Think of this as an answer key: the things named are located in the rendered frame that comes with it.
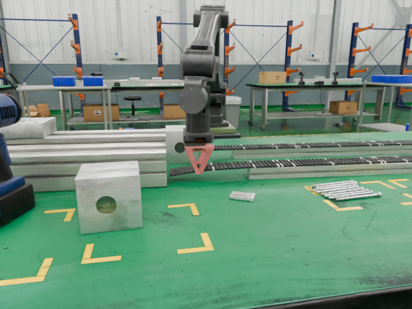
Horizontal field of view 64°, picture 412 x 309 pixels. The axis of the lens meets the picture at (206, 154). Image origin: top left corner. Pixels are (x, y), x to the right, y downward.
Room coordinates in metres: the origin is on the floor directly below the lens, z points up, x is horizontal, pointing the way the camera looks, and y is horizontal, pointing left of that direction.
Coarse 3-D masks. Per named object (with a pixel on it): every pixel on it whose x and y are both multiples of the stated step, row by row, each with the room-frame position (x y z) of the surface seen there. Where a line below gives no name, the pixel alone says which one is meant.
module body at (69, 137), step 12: (60, 132) 0.93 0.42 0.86; (72, 132) 0.94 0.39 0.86; (84, 132) 0.94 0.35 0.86; (96, 132) 0.94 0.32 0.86; (108, 132) 0.95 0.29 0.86; (120, 132) 0.95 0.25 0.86; (132, 132) 0.96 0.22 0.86; (144, 132) 0.96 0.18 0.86; (156, 132) 0.96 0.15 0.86; (12, 144) 0.86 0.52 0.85; (24, 144) 0.86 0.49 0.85; (36, 144) 0.87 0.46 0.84; (48, 144) 0.87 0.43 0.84; (60, 144) 0.87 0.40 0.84; (72, 144) 0.88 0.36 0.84
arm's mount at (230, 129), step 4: (212, 128) 1.36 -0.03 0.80; (216, 128) 1.37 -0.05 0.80; (220, 128) 1.37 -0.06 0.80; (224, 128) 1.37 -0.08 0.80; (228, 128) 1.37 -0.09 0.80; (232, 128) 1.38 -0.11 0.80; (216, 132) 1.36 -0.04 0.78; (220, 132) 1.36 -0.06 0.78; (224, 132) 1.36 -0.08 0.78; (228, 132) 1.37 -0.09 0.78; (232, 132) 1.37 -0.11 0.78
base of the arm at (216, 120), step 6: (210, 108) 1.39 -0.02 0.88; (216, 108) 1.39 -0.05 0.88; (210, 114) 1.39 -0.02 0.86; (216, 114) 1.39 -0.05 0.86; (222, 114) 1.43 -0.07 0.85; (210, 120) 1.39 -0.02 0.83; (216, 120) 1.39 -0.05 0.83; (222, 120) 1.41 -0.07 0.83; (210, 126) 1.38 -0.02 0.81; (216, 126) 1.39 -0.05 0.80; (222, 126) 1.40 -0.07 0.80; (228, 126) 1.41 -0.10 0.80
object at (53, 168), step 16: (80, 144) 0.78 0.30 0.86; (96, 144) 0.78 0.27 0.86; (112, 144) 0.78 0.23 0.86; (128, 144) 0.78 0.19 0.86; (144, 144) 0.78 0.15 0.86; (160, 144) 0.78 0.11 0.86; (16, 160) 0.67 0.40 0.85; (32, 160) 0.67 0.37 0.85; (48, 160) 0.68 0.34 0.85; (64, 160) 0.68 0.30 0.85; (80, 160) 0.69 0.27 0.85; (96, 160) 0.70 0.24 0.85; (112, 160) 0.70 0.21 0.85; (128, 160) 0.71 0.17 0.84; (144, 160) 0.71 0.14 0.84; (160, 160) 0.72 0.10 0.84; (32, 176) 0.68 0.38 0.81; (48, 176) 0.69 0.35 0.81; (64, 176) 0.69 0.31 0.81; (144, 176) 0.70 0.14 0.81; (160, 176) 0.71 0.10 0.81
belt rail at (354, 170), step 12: (252, 168) 0.76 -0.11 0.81; (264, 168) 0.76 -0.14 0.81; (276, 168) 0.77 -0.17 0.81; (288, 168) 0.77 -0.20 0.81; (300, 168) 0.78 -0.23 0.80; (312, 168) 0.78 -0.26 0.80; (324, 168) 0.78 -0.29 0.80; (336, 168) 0.79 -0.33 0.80; (348, 168) 0.79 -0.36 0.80; (360, 168) 0.79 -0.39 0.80; (372, 168) 0.80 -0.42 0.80; (384, 168) 0.81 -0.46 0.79; (396, 168) 0.81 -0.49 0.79; (408, 168) 0.82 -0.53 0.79
